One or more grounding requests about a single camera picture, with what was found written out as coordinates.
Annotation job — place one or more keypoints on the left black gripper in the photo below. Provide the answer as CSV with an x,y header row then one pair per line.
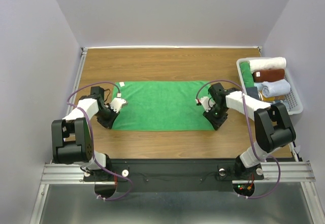
x,y
108,124

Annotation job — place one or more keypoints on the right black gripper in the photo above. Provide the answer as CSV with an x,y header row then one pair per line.
x,y
216,123

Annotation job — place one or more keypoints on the green towel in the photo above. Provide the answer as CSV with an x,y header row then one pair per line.
x,y
162,106
246,74

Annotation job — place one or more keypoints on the light blue towel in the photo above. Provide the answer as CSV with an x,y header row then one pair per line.
x,y
259,86
274,89

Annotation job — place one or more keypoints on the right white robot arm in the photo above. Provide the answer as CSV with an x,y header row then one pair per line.
x,y
273,128

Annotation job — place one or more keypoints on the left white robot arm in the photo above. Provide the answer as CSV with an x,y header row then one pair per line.
x,y
71,137

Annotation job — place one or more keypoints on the rolled dark blue towel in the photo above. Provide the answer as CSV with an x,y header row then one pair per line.
x,y
254,93

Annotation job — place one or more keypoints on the rolled green towel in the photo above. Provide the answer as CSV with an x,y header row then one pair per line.
x,y
246,74

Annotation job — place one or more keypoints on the rolled light blue towel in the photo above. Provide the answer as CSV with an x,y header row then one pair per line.
x,y
259,86

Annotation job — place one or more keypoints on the rolled brown towel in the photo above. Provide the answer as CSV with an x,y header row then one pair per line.
x,y
268,75

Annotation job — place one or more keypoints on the rolled orange patterned towel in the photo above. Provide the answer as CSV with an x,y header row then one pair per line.
x,y
271,99

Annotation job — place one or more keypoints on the white plastic basket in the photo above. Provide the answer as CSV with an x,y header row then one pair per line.
x,y
295,105

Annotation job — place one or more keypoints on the rolled white towel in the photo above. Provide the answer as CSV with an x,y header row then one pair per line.
x,y
267,64

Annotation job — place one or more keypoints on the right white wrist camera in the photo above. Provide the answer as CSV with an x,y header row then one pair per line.
x,y
206,103

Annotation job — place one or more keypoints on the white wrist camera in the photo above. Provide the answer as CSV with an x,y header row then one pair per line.
x,y
117,104
206,103

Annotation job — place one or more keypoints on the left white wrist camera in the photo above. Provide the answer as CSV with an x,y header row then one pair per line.
x,y
117,104

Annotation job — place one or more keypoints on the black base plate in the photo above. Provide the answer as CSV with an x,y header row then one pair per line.
x,y
174,175

